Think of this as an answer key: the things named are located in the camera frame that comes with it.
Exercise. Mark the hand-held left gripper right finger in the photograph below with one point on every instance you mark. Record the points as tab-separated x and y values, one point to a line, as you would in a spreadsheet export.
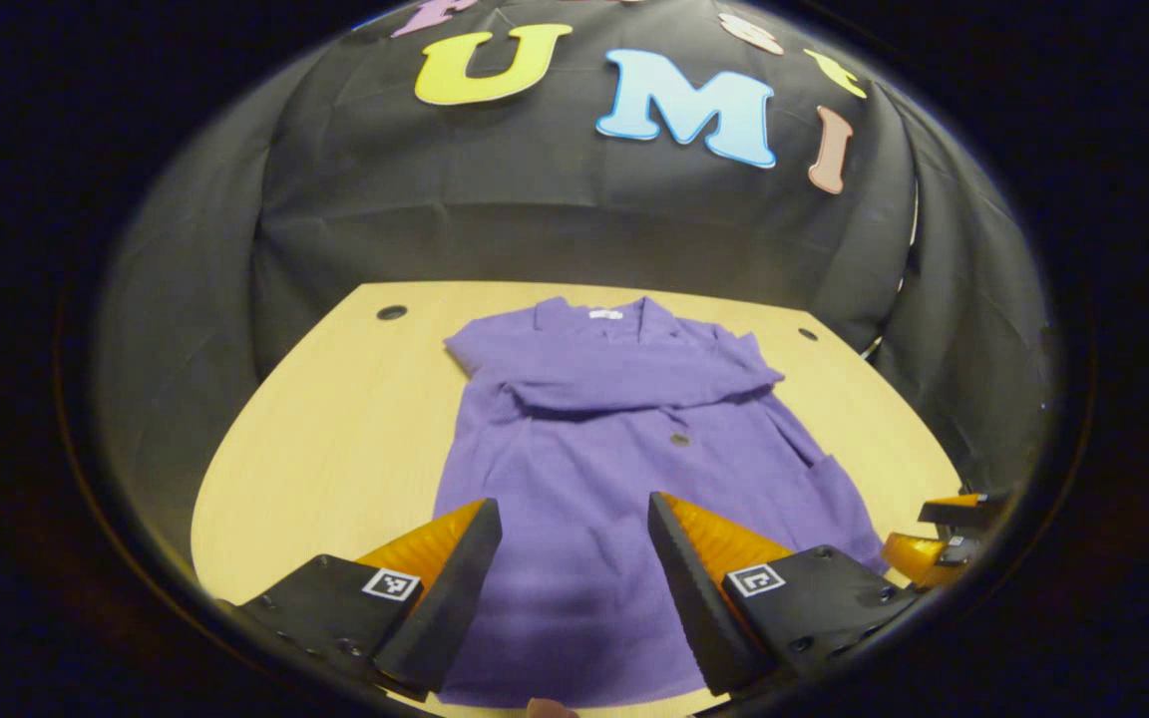
694	603

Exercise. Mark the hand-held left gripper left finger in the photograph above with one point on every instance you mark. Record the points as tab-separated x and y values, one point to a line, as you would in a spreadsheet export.
450	603

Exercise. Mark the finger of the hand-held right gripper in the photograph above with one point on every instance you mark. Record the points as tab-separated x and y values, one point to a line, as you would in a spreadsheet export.
924	558
963	511

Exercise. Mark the purple shirt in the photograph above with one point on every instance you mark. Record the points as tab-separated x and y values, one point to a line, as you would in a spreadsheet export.
584	469

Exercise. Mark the black backdrop cloth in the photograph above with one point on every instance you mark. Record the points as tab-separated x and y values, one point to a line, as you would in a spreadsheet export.
535	229

